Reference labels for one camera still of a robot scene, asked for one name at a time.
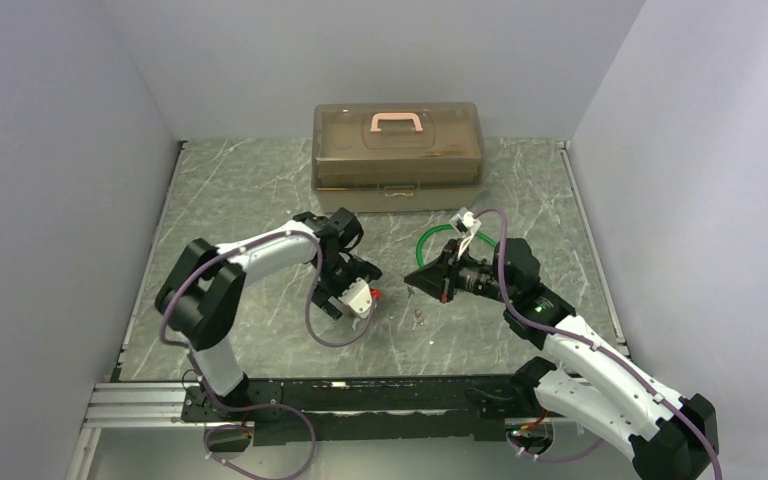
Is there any translucent brown plastic toolbox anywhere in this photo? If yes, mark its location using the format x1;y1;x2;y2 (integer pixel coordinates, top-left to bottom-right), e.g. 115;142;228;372
311;102;486;213

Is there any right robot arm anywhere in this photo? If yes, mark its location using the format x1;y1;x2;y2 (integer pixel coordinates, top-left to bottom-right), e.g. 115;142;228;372
405;238;718;479

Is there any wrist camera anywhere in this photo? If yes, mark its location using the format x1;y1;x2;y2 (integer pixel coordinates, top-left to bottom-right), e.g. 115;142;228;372
337;278;381;320
449;207;481;260

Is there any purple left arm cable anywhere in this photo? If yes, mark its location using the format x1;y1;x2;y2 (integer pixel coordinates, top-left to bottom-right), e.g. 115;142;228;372
157;231;379;480

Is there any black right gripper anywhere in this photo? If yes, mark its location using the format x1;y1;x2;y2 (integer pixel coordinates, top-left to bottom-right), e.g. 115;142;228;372
405;237;516;304

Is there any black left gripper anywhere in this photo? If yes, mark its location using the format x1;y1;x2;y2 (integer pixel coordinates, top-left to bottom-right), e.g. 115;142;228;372
310;254;381;320

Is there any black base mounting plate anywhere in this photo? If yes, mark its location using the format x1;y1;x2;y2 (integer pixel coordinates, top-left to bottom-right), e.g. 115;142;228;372
181;375;550;446

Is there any aluminium extrusion rail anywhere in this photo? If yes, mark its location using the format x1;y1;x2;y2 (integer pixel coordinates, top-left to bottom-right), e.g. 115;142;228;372
83;382;193;429

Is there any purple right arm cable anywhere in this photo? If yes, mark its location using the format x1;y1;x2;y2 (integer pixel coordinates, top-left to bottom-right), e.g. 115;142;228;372
473;207;724;480

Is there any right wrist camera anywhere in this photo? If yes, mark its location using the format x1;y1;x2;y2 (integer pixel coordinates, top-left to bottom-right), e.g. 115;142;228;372
449;207;481;260

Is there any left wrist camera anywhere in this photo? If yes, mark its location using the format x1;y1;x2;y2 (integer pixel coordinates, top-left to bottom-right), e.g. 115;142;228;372
337;278;381;320

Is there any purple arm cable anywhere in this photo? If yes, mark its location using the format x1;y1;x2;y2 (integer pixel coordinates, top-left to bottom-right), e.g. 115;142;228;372
473;207;724;480
157;231;379;480

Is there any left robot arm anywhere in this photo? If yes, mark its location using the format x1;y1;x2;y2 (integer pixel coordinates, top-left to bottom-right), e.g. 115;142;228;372
155;208;382;420

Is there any pink toolbox handle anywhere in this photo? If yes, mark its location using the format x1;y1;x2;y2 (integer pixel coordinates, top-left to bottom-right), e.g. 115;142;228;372
369;111;424;134

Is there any small silver key pair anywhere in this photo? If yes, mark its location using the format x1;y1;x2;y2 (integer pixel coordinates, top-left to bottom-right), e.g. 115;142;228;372
411;309;427;331

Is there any green cable lock loop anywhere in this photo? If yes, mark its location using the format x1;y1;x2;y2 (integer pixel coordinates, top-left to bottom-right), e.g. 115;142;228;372
414;224;498;267

